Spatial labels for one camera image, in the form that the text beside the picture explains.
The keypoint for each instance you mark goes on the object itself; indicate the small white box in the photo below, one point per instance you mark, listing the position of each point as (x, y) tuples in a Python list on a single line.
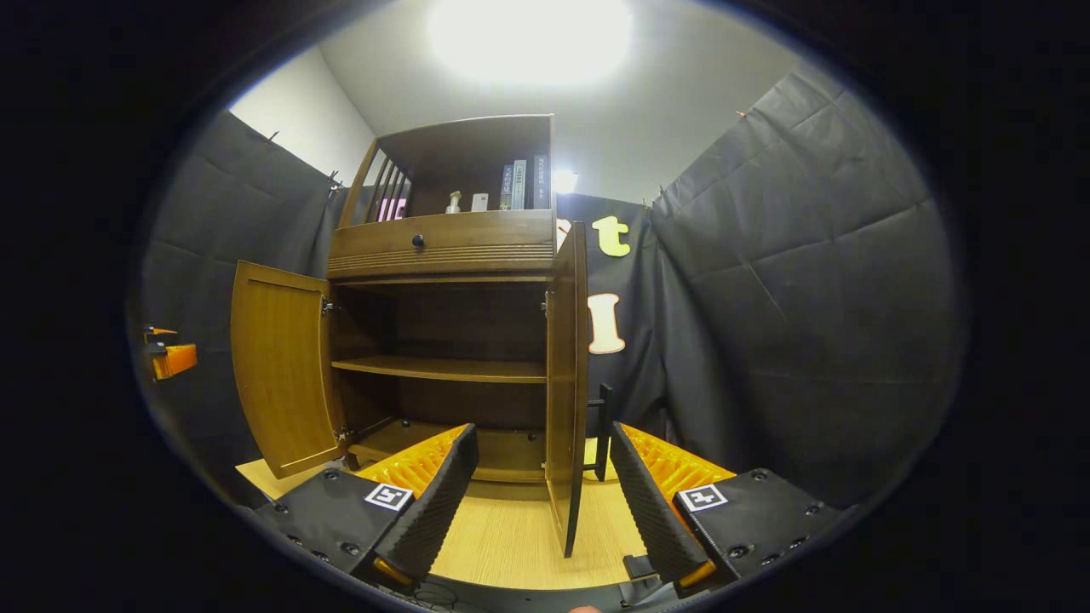
[(480, 203)]

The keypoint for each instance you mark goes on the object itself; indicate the wooden cabinet drawer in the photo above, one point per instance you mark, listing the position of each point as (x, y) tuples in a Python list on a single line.
[(485, 232)]

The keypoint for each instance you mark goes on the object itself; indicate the blue-grey book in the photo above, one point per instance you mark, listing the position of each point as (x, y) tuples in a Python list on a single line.
[(506, 189)]

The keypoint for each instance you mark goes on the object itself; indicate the small silver figurine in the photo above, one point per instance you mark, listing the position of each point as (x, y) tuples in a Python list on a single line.
[(454, 204)]

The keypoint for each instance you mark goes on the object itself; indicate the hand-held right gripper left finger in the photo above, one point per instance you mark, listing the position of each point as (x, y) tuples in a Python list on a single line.
[(434, 511)]

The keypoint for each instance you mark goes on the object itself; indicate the small black bracket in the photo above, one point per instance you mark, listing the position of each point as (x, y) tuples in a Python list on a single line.
[(639, 566)]

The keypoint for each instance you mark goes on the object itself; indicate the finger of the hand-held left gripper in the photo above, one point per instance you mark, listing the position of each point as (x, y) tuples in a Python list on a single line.
[(177, 360)]

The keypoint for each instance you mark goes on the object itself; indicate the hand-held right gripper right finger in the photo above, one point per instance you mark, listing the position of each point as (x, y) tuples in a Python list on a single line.
[(651, 511)]

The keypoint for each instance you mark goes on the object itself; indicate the wooden double-door shoe cabinet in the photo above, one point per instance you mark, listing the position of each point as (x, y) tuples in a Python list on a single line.
[(443, 368)]

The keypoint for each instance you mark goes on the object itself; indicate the black backdrop cloth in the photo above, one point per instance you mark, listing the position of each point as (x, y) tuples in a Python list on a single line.
[(809, 298)]

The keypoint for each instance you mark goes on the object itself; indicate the wooden cabinet door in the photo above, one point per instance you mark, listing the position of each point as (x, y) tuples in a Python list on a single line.
[(285, 366), (564, 383)]

